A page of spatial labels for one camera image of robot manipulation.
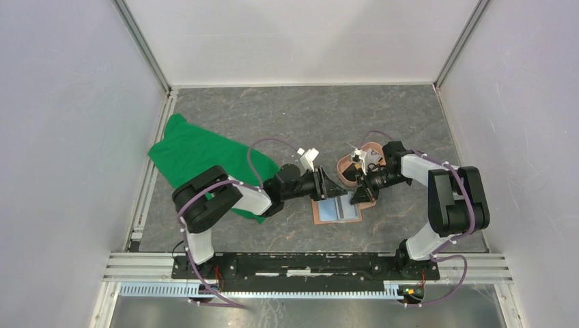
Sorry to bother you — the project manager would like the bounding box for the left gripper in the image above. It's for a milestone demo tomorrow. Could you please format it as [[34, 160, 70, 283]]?
[[282, 165, 348, 202]]

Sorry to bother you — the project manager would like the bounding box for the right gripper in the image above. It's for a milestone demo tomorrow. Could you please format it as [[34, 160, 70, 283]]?
[[350, 165, 410, 204]]

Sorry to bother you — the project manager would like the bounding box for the tan leather card holder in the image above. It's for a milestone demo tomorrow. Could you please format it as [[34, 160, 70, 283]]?
[[311, 191, 376, 225]]

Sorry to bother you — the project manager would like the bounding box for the pink oval tray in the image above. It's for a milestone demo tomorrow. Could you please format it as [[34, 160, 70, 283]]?
[[337, 142, 386, 187]]

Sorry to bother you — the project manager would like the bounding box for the white diamond print card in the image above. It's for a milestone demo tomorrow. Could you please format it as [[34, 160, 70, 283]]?
[[365, 149, 384, 165]]

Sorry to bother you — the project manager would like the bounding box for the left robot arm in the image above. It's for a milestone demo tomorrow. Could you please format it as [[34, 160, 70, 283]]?
[[171, 164, 347, 279]]

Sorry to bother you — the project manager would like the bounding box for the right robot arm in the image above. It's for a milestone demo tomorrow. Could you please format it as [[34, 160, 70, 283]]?
[[350, 141, 490, 279]]

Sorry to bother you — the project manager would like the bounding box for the dark green VIP card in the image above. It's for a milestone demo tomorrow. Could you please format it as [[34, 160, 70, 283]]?
[[341, 164, 358, 182]]

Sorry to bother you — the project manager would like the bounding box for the green cloth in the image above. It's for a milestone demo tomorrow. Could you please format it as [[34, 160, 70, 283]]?
[[148, 114, 259, 224]]

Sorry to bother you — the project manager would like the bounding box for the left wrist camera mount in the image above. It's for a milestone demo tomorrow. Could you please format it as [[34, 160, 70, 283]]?
[[297, 148, 319, 172]]

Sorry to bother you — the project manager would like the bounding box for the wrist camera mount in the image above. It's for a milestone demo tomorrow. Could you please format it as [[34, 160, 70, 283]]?
[[350, 148, 367, 175], [297, 148, 319, 172]]

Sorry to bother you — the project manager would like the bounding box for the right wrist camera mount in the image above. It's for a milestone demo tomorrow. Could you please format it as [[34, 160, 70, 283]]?
[[350, 148, 367, 175]]

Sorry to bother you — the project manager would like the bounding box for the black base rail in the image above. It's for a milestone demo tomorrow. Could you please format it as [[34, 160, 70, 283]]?
[[171, 252, 440, 292]]

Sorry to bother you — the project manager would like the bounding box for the slotted cable duct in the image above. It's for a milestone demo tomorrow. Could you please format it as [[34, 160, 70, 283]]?
[[119, 282, 403, 300]]

